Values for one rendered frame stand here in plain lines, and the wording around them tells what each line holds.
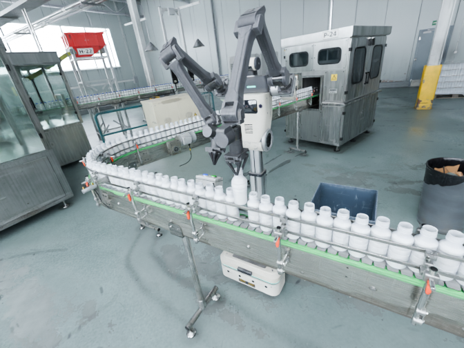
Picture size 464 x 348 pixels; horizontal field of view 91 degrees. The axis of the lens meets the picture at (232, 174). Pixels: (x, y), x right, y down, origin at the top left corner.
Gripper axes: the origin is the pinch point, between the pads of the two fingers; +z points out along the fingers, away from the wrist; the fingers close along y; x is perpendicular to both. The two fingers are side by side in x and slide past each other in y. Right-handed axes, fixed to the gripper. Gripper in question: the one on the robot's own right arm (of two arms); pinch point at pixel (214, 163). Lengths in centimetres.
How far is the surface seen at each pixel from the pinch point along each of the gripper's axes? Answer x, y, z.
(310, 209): -19, 58, 10
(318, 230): -18, 62, 18
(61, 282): -14, -159, 131
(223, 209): -16.2, 18.1, 19.4
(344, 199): 49, 65, 17
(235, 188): -22.7, 27.7, 6.3
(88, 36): 230, -573, -248
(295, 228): -17, 53, 20
